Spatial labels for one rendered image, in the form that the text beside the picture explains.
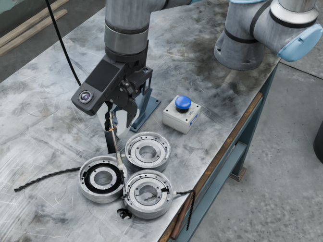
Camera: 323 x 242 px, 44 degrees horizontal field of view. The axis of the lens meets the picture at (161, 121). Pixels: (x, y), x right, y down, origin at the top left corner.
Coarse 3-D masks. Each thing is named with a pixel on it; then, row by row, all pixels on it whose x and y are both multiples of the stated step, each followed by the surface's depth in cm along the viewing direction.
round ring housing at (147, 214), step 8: (136, 176) 88; (144, 176) 88; (152, 176) 88; (160, 176) 88; (128, 184) 86; (144, 184) 87; (152, 184) 87; (168, 184) 87; (128, 192) 85; (136, 192) 85; (144, 192) 88; (152, 192) 88; (160, 192) 86; (128, 200) 85; (152, 200) 84; (168, 200) 85; (128, 208) 83; (136, 208) 81; (160, 208) 82; (168, 208) 84; (144, 216) 82; (152, 216) 82
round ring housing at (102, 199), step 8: (88, 160) 89; (96, 160) 90; (104, 160) 90; (112, 160) 90; (88, 168) 89; (104, 168) 89; (80, 176) 87; (96, 176) 89; (104, 176) 90; (112, 176) 88; (80, 184) 84; (96, 184) 86; (112, 184) 86; (88, 192) 83; (112, 192) 85; (120, 192) 85; (96, 200) 84; (104, 200) 84; (112, 200) 85
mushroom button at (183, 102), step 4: (180, 96) 99; (184, 96) 99; (176, 100) 98; (180, 100) 98; (184, 100) 98; (188, 100) 98; (176, 104) 98; (180, 104) 97; (184, 104) 97; (188, 104) 98; (180, 108) 98; (184, 108) 97
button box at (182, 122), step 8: (176, 96) 103; (192, 104) 101; (168, 112) 99; (176, 112) 99; (184, 112) 99; (192, 112) 100; (168, 120) 101; (176, 120) 99; (184, 120) 98; (192, 120) 100; (176, 128) 101; (184, 128) 99
